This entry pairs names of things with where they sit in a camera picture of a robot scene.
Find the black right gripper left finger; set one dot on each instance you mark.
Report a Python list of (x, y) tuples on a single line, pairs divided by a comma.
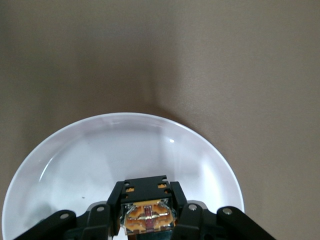
[(95, 225)]

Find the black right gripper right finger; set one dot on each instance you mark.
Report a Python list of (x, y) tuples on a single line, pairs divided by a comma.
[(195, 225)]

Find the orange and black switch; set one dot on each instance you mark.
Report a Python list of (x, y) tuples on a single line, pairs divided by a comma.
[(147, 190)]

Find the pale pink round plate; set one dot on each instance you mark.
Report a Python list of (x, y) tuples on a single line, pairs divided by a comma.
[(112, 155)]

